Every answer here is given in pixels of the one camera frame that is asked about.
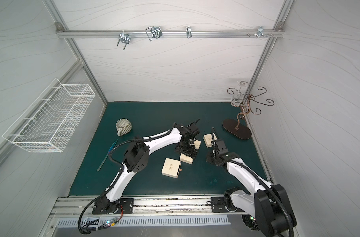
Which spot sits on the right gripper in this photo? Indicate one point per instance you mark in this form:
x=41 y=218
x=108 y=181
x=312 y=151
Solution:
x=218 y=145

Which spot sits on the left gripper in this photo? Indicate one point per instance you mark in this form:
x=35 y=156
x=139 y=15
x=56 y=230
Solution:
x=187 y=148

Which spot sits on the cream jewelry box top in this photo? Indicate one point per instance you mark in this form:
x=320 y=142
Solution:
x=207 y=140

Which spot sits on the cream jewelry box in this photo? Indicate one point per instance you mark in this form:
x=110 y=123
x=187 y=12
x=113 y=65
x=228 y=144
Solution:
x=171 y=168
x=197 y=144
x=186 y=159
x=207 y=140

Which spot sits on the cream jewelry box front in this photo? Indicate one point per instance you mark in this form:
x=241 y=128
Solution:
x=171 y=168

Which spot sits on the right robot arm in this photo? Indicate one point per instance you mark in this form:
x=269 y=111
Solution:
x=267 y=207

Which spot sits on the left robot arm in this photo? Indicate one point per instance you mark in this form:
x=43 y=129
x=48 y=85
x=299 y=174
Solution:
x=137 y=155

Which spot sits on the metal jewelry tree stand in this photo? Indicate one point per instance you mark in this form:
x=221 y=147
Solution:
x=242 y=99

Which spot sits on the grey ribbed ceramic mug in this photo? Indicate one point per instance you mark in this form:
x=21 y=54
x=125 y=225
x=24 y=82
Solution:
x=123 y=126

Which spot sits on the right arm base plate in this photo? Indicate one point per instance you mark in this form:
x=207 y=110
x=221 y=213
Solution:
x=219 y=205

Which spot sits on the metal clamp bracket small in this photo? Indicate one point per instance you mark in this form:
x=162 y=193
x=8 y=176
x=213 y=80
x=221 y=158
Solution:
x=188 y=32

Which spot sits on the metal clamp bracket middle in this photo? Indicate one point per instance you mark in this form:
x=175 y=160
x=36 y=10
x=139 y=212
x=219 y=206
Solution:
x=153 y=32

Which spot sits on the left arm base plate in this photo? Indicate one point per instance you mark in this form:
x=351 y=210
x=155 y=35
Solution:
x=103 y=206

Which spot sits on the metal clamp bracket left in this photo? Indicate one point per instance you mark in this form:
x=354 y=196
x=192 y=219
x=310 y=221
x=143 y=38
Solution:
x=123 y=39

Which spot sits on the metal clamp bracket right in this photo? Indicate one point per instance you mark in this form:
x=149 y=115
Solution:
x=260 y=33

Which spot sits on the white wire basket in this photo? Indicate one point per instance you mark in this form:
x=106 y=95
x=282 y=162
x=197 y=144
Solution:
x=47 y=125

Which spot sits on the aluminium crossbar rail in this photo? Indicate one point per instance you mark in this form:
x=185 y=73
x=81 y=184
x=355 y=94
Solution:
x=167 y=34

